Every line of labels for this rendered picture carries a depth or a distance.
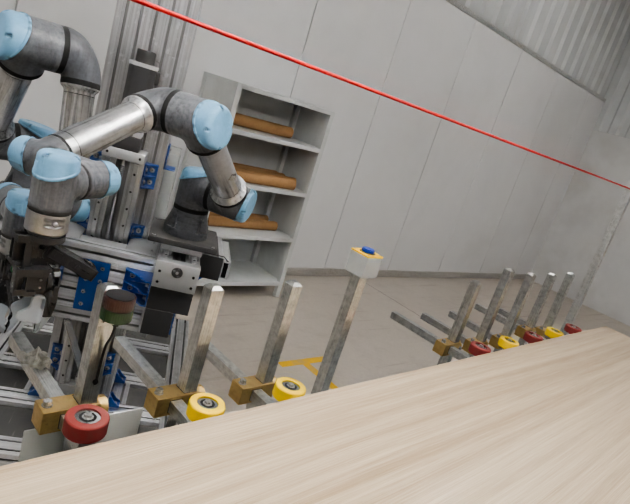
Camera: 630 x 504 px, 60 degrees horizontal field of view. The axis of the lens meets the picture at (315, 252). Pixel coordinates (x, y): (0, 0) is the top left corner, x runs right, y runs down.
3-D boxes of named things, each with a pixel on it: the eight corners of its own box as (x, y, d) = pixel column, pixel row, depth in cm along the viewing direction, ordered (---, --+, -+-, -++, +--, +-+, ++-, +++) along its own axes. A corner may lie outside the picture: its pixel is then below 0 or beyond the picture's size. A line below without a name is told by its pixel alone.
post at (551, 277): (510, 357, 281) (548, 272, 269) (513, 357, 284) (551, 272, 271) (516, 361, 279) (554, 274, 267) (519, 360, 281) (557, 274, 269)
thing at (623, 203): (552, 341, 319) (628, 176, 294) (558, 340, 325) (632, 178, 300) (571, 351, 311) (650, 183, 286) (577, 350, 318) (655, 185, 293)
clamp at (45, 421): (30, 420, 110) (34, 399, 109) (96, 408, 120) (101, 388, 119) (40, 437, 107) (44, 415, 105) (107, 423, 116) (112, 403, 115)
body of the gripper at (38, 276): (0, 282, 105) (10, 223, 102) (48, 281, 111) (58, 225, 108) (12, 300, 100) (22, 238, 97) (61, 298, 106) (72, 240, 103)
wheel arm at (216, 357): (189, 345, 166) (192, 333, 165) (198, 344, 169) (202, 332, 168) (277, 431, 138) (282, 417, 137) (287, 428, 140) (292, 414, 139)
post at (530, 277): (488, 363, 263) (527, 271, 251) (491, 362, 265) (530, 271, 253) (494, 366, 261) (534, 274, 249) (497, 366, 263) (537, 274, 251)
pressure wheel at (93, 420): (48, 456, 106) (59, 405, 103) (89, 446, 112) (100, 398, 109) (63, 483, 101) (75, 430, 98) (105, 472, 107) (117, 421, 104)
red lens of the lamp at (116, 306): (96, 299, 105) (98, 289, 104) (126, 298, 109) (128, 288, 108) (109, 313, 101) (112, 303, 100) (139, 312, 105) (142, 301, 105)
